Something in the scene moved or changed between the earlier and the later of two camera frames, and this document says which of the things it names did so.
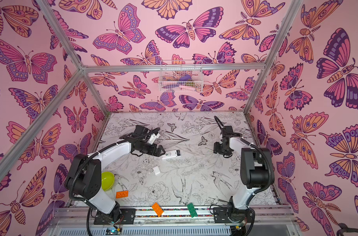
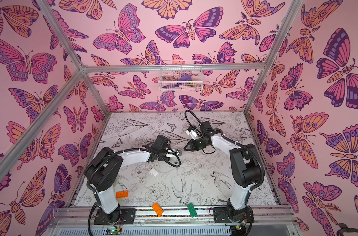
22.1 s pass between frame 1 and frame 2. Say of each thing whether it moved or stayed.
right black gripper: moved
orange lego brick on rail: stayed
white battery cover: moved
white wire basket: stayed
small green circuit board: stayed
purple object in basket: stayed
